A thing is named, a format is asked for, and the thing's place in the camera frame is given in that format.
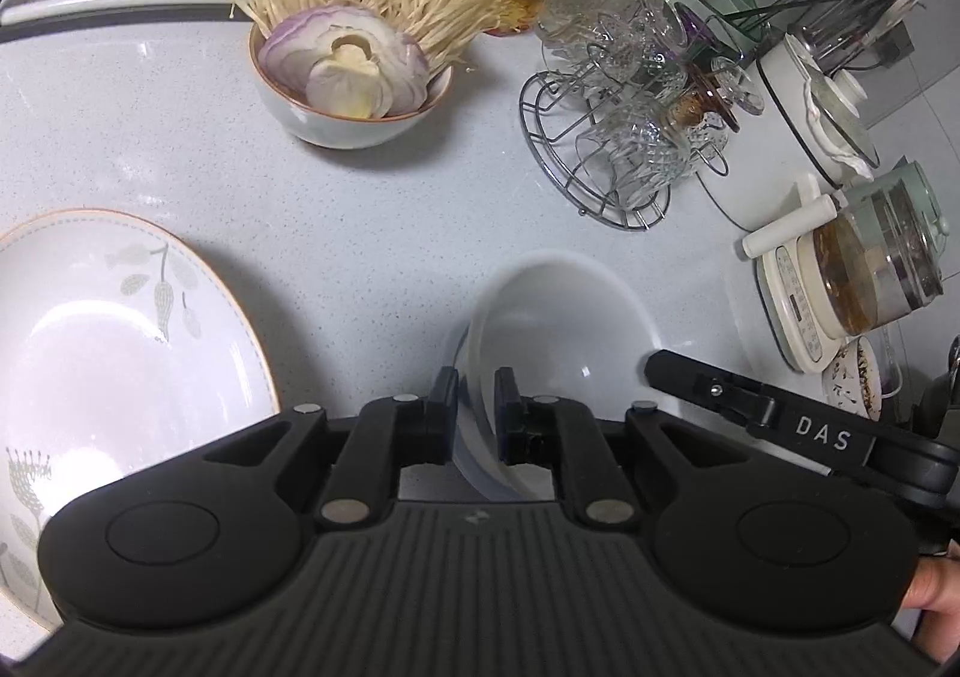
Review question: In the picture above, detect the white cooking pot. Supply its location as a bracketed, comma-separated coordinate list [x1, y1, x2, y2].
[694, 28, 882, 232]

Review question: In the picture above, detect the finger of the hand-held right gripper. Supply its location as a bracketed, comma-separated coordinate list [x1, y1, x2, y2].
[645, 349, 875, 479]

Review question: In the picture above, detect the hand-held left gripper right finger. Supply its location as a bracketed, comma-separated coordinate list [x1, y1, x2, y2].
[493, 366, 751, 529]

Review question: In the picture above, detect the white leaf-print plate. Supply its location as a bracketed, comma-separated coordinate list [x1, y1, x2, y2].
[0, 208, 282, 637]

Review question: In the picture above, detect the white kettle base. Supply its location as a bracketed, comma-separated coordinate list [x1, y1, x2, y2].
[754, 234, 856, 376]

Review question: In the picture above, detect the amber tinted glass cup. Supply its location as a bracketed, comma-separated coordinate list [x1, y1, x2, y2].
[679, 73, 762, 134]

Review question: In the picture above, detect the plain white bowl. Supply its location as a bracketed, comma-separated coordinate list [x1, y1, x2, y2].
[450, 251, 665, 505]

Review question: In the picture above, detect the glass electric kettle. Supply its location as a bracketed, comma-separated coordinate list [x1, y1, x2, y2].
[742, 163, 950, 337]

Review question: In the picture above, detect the small patterned dish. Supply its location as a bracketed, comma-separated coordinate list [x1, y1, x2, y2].
[823, 335, 882, 419]

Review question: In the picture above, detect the person's right hand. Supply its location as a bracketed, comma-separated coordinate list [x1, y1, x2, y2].
[900, 555, 960, 648]

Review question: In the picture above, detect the pale green utensil holder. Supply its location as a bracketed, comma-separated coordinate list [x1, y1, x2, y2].
[664, 0, 781, 48]

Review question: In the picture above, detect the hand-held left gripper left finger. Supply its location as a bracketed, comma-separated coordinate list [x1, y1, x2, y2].
[199, 366, 461, 529]

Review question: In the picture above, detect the purple tinted glass cup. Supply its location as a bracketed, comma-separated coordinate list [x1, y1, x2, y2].
[660, 0, 721, 59]

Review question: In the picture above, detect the grey ceramic bowl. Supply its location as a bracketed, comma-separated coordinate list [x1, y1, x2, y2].
[249, 24, 455, 151]

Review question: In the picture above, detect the wire glass holder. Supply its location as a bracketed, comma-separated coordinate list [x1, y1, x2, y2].
[519, 43, 732, 230]

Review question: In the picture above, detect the glass pot lid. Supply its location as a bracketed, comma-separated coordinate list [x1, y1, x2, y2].
[757, 32, 882, 179]

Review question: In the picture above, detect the halved red onion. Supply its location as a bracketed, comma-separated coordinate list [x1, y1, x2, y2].
[257, 4, 431, 121]

